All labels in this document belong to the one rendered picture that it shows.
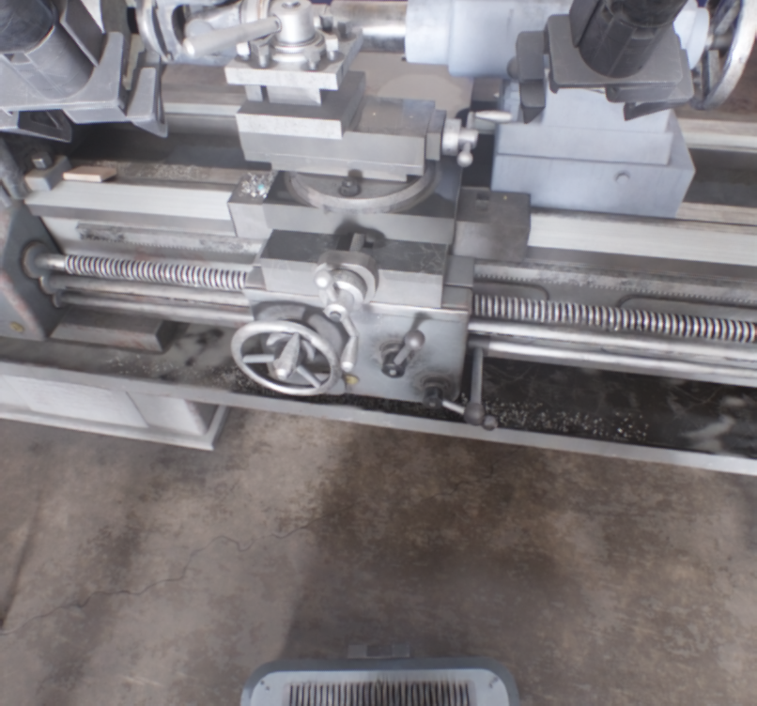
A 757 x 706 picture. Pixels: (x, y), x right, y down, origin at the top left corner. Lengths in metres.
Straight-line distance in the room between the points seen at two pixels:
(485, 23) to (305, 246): 0.46
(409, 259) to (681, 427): 0.76
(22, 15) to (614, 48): 0.42
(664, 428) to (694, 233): 0.47
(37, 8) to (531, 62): 0.37
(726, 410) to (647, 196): 0.57
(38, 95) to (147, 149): 1.10
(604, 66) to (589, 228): 0.59
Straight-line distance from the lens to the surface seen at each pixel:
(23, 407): 2.08
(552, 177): 1.07
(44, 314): 1.42
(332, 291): 0.83
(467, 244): 1.02
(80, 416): 1.95
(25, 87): 0.57
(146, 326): 1.49
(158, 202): 1.20
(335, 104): 0.92
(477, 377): 1.04
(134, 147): 1.66
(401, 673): 1.24
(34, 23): 0.50
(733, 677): 1.67
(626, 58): 0.50
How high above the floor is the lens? 1.48
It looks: 49 degrees down
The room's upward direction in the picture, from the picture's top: 3 degrees counter-clockwise
